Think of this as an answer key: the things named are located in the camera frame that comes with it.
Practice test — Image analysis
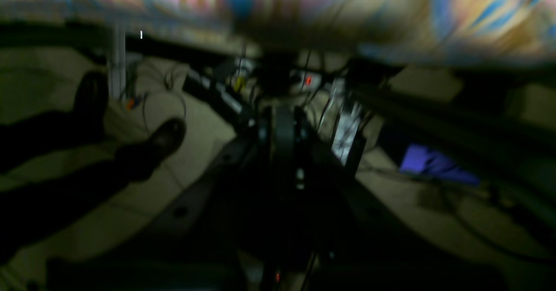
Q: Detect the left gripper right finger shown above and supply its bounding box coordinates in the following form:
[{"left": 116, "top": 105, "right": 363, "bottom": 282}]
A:
[{"left": 275, "top": 107, "right": 506, "bottom": 291}]

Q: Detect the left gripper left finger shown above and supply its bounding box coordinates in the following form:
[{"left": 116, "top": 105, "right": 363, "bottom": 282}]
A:
[{"left": 48, "top": 108, "right": 273, "bottom": 291}]

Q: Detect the person's black shoe near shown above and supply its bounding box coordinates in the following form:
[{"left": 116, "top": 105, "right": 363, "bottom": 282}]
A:
[{"left": 114, "top": 118, "right": 187, "bottom": 182}]

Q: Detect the person's black shoe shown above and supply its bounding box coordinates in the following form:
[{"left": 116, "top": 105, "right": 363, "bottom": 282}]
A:
[
  {"left": 71, "top": 71, "right": 109, "bottom": 142},
  {"left": 114, "top": 118, "right": 187, "bottom": 182}
]

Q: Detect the purple blue object on floor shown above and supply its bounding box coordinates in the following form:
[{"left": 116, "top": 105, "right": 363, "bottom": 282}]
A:
[{"left": 399, "top": 144, "right": 481, "bottom": 186}]

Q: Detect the person's black shoe far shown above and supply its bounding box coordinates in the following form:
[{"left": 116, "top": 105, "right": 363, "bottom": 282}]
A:
[{"left": 71, "top": 71, "right": 109, "bottom": 142}]

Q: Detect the white power strip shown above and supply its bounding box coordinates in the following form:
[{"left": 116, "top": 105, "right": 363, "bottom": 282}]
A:
[{"left": 289, "top": 70, "right": 324, "bottom": 93}]

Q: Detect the patterned pastel tablecloth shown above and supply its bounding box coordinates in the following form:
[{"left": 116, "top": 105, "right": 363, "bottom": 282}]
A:
[{"left": 1, "top": 0, "right": 555, "bottom": 66}]

